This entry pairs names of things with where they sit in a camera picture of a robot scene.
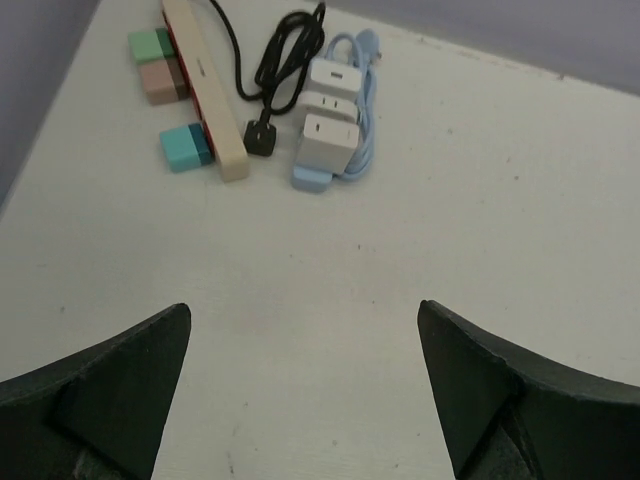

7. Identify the pink brown plug adapter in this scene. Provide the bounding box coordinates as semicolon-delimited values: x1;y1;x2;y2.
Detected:
138;58;190;106

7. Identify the beige red power strip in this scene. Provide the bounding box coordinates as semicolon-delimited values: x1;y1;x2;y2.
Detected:
162;0;250;183

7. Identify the white USB charger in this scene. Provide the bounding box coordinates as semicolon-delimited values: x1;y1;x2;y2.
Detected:
307;57;362;99

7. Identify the teal plug adapter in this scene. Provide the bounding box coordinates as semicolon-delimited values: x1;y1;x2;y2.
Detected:
159;123;214;173

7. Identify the green plug adapter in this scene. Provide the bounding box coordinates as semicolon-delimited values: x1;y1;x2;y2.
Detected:
127;27;175;65

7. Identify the large white charger block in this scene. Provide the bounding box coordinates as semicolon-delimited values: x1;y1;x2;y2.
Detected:
295;114;360;175

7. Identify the black power cable with plug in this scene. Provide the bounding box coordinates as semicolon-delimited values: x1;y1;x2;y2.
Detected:
208;0;327;158

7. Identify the light blue power strip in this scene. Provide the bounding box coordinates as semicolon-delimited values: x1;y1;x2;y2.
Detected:
291;29;380;193

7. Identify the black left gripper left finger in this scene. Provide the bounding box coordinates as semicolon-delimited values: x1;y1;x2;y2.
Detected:
1;303;191;479

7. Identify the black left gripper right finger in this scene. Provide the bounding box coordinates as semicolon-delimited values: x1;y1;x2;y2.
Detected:
417;300;639;479

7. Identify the white folding-prong adapter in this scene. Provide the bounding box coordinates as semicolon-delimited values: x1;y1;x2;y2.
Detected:
294;90;359;124

